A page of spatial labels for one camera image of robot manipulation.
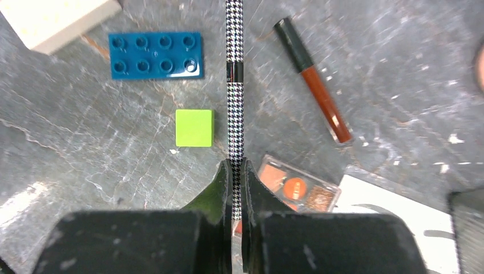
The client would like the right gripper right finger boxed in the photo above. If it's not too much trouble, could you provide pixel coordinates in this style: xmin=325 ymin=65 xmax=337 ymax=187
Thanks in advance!
xmin=241 ymin=158 xmax=428 ymax=274

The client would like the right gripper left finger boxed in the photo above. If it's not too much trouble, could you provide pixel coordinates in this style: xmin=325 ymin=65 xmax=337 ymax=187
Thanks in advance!
xmin=33 ymin=160 xmax=232 ymax=273

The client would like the small clear eyeshadow palette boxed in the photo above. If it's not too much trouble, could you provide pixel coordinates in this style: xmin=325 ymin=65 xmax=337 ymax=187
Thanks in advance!
xmin=235 ymin=154 xmax=341 ymax=233

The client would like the blue block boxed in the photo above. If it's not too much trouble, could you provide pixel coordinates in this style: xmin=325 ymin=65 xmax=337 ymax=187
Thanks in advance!
xmin=108 ymin=31 xmax=204 ymax=80

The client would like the grey pencil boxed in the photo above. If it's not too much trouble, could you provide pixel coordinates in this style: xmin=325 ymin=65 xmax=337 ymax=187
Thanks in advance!
xmin=225 ymin=1 xmax=244 ymax=221

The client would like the cream wooden block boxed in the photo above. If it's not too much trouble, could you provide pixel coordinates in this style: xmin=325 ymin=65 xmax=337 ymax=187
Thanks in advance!
xmin=1 ymin=0 xmax=122 ymax=55

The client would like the peach powder puff brush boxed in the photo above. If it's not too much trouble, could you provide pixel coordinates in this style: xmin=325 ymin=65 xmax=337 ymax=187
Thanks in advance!
xmin=473 ymin=41 xmax=483 ymax=92

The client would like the brown eyeshadow palette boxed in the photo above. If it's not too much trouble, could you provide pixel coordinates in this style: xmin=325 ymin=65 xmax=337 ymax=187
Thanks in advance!
xmin=449 ymin=188 xmax=483 ymax=274

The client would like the small green cube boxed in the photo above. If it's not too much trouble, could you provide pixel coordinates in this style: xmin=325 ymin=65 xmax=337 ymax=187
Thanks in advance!
xmin=175 ymin=109 xmax=215 ymax=147

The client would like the white eyebrow stencil card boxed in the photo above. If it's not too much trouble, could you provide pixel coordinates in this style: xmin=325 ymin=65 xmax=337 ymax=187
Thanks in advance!
xmin=332 ymin=174 xmax=460 ymax=274

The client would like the brown lip pencil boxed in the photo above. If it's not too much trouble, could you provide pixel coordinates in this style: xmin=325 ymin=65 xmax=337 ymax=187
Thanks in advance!
xmin=273 ymin=17 xmax=353 ymax=144

